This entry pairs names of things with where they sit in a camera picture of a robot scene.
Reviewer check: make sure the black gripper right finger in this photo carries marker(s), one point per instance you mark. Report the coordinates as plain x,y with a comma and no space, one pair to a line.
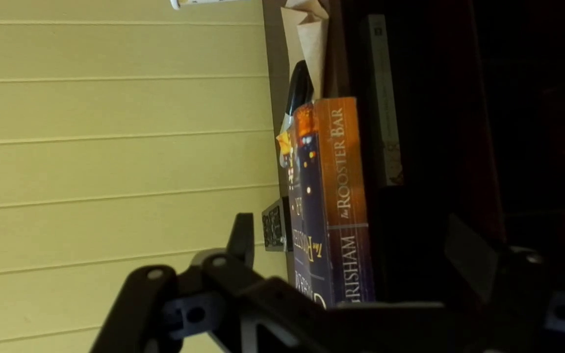
544,295

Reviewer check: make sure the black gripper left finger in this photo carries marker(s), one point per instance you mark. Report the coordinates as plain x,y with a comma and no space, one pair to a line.
157,306

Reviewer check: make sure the blue John Grisham paperback book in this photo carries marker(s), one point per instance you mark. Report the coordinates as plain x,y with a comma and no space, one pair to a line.
338,197

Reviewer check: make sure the dark wooden secretary desk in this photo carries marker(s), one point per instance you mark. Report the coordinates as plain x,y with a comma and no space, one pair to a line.
465,130

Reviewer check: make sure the small black patterned box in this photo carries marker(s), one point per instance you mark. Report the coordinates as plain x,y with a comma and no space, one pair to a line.
275,226

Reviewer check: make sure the black capped marker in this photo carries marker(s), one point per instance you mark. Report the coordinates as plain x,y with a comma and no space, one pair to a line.
298,85

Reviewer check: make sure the beige folded paper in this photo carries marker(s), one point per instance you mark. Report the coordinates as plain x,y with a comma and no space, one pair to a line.
308,40

